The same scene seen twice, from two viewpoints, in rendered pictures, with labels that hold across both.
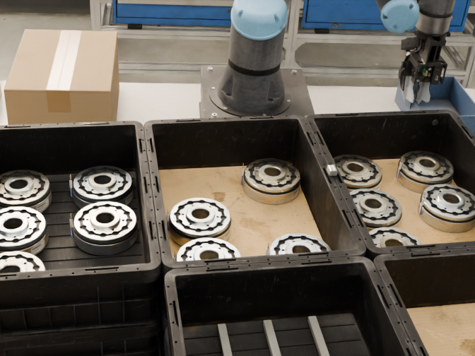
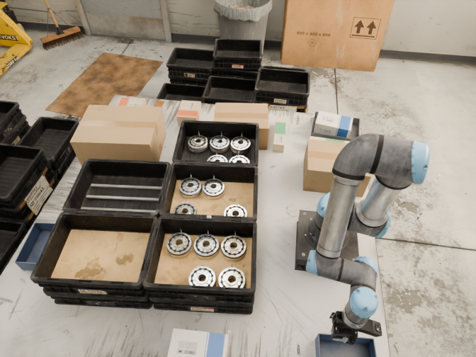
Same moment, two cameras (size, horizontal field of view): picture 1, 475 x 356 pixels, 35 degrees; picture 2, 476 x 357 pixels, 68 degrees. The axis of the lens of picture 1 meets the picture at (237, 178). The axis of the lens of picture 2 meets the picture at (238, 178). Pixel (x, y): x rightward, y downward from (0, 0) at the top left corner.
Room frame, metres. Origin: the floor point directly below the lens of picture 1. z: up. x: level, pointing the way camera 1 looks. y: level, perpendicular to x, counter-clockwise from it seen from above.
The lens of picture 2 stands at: (1.35, -0.90, 2.10)
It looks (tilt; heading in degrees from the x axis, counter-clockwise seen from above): 49 degrees down; 105
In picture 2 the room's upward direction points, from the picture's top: straight up
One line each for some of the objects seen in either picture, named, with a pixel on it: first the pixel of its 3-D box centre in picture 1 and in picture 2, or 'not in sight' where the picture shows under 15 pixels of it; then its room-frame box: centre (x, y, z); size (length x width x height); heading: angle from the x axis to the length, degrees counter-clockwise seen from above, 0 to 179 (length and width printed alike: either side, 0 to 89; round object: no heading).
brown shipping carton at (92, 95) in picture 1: (67, 89); (334, 167); (1.51, 0.41, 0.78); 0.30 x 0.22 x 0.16; 7
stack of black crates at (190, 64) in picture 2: not in sight; (194, 74); (0.24, 1.69, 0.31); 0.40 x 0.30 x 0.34; 7
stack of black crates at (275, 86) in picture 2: not in sight; (280, 104); (1.08, 1.39, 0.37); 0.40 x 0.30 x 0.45; 7
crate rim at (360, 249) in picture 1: (243, 186); (211, 190); (0.99, -0.01, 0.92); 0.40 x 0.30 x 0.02; 12
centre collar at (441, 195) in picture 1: (451, 199); (202, 278); (1.07, -0.38, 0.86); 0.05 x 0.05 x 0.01
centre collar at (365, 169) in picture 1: (354, 168); (233, 245); (1.15, -0.21, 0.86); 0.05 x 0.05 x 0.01
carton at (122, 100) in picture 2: not in sight; (131, 108); (0.26, 0.62, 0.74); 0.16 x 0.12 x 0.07; 13
